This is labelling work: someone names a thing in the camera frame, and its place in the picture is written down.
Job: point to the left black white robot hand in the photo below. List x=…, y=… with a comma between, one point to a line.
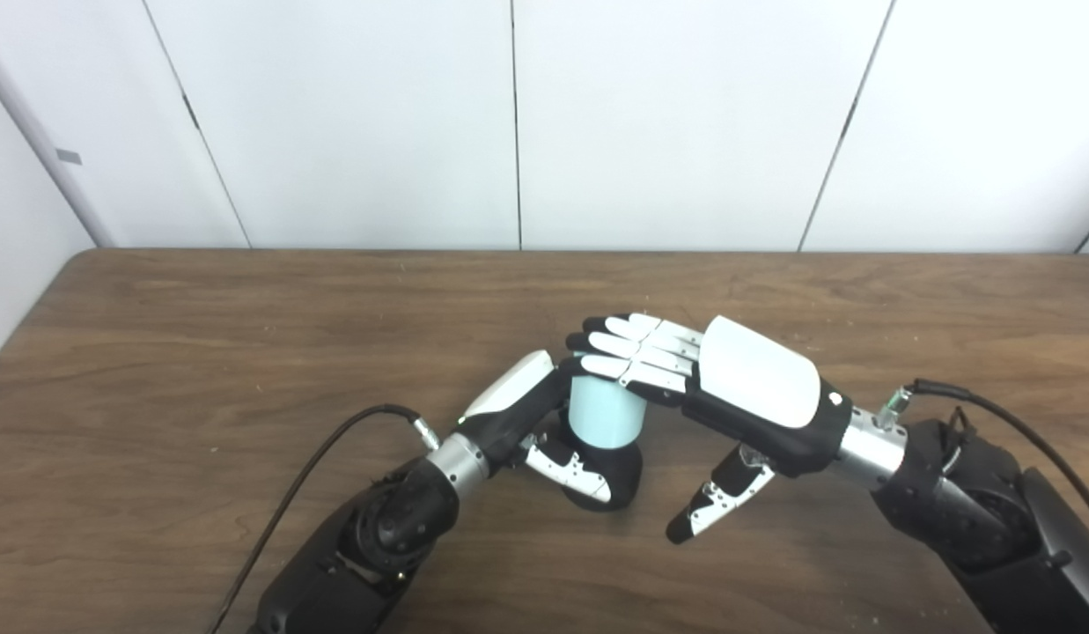
x=509, y=412

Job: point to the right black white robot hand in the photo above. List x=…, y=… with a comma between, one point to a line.
x=760, y=396

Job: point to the light blue cylinder cup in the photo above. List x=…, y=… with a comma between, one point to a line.
x=601, y=414

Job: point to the black funnel-shaped nozzle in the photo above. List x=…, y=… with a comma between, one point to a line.
x=619, y=475

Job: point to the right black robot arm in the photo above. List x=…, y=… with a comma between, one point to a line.
x=984, y=519

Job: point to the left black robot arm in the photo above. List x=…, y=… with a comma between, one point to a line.
x=368, y=537

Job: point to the small grey wall tag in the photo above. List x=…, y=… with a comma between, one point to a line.
x=68, y=157

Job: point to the white corner wall post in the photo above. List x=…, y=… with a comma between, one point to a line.
x=47, y=150

